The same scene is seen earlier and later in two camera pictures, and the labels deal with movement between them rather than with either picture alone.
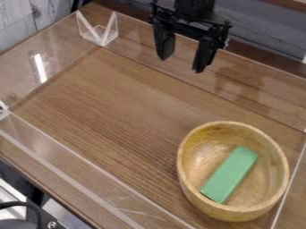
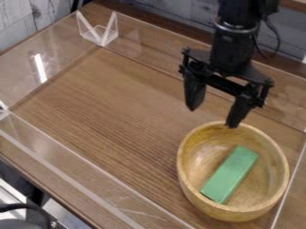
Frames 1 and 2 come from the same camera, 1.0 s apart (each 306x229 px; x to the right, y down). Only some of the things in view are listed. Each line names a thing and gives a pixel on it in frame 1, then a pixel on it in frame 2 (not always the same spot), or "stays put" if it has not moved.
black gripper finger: (163, 39) to (195, 89)
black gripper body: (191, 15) to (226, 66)
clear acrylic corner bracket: (97, 34) stays put
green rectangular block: (230, 174) stays put
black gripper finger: (207, 48) to (242, 106)
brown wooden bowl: (205, 148) stays put
